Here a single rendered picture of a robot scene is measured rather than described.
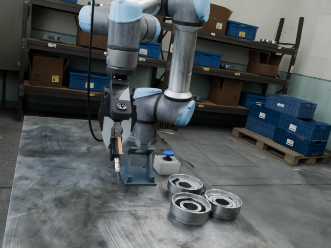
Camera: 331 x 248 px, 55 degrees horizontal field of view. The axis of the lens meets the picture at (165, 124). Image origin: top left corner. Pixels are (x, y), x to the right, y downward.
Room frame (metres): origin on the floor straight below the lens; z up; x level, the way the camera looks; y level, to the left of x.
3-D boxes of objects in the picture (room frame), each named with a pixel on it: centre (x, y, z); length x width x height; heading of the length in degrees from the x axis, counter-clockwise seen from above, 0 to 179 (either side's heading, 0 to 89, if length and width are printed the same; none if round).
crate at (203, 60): (4.94, -0.35, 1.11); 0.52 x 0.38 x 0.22; 114
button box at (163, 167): (1.03, -0.03, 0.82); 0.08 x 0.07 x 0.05; 24
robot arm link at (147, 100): (1.34, 0.09, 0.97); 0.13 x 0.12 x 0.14; 72
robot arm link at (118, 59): (0.79, 0.14, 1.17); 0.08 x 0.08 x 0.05
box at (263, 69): (5.39, -1.42, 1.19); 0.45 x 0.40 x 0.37; 109
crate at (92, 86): (4.29, 1.15, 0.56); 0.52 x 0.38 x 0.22; 111
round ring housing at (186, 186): (0.88, -0.09, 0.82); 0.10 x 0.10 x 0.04
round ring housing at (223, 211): (0.81, -0.19, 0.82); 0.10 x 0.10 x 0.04
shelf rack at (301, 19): (5.19, -0.92, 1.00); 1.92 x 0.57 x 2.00; 114
